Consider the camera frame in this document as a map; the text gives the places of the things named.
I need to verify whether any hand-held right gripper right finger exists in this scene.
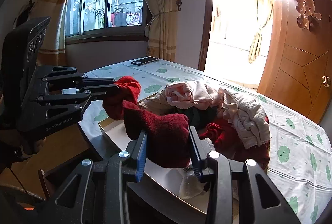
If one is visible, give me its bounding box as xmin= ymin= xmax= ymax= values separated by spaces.
xmin=188 ymin=126 xmax=303 ymax=224

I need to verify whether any black smartphone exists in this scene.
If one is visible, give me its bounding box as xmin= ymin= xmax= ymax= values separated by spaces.
xmin=131 ymin=56 xmax=159 ymax=66

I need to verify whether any dark hanging garment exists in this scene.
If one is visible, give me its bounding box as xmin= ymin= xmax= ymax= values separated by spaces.
xmin=12 ymin=3 xmax=33 ymax=30

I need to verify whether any tied yellow curtain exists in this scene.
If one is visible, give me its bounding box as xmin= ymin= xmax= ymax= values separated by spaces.
xmin=135 ymin=0 xmax=182 ymax=62

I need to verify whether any shallow cardboard box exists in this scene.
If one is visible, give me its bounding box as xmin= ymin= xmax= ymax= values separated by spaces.
xmin=98 ymin=94 xmax=272 ymax=214

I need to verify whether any dark wooden table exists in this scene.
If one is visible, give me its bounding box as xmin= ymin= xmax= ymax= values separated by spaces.
xmin=39 ymin=120 xmax=208 ymax=224

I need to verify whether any cream underwear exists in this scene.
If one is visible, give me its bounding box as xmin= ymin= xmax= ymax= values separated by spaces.
xmin=217 ymin=86 xmax=272 ymax=151

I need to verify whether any wooden door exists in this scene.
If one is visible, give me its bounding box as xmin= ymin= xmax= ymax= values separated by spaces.
xmin=257 ymin=0 xmax=332 ymax=124

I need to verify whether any braided metal hose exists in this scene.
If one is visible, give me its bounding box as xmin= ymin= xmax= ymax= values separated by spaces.
xmin=0 ymin=182 xmax=46 ymax=201

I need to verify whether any white grey sock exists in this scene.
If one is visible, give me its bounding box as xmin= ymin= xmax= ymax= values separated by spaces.
xmin=179 ymin=162 xmax=216 ymax=200

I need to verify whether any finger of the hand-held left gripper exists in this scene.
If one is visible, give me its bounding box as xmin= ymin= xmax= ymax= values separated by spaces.
xmin=38 ymin=84 xmax=120 ymax=121
xmin=38 ymin=66 xmax=118 ymax=89

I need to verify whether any orange striped curtain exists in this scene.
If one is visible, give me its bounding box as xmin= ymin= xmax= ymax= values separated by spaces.
xmin=39 ymin=0 xmax=86 ymax=64

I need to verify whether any pink underwear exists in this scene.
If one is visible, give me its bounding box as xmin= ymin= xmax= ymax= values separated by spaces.
xmin=165 ymin=80 xmax=221 ymax=111

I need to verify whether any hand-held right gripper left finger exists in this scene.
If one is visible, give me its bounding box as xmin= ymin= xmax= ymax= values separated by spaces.
xmin=39 ymin=129 xmax=148 ymax=224

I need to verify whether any hanging laundry outside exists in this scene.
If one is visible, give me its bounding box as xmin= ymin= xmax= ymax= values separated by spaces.
xmin=110 ymin=5 xmax=143 ymax=27

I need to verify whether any yellow doorway curtain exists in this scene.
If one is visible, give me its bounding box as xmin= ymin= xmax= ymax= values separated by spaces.
xmin=248 ymin=0 xmax=274 ymax=64

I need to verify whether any red knitted garment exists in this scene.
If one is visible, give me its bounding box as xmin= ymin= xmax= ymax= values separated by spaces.
xmin=102 ymin=76 xmax=192 ymax=169

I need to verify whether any dark wooden door frame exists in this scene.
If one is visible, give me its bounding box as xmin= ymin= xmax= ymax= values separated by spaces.
xmin=198 ymin=0 xmax=289 ymax=89

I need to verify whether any paper door decoration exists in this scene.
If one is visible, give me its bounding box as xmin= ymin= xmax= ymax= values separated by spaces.
xmin=296 ymin=0 xmax=322 ymax=31

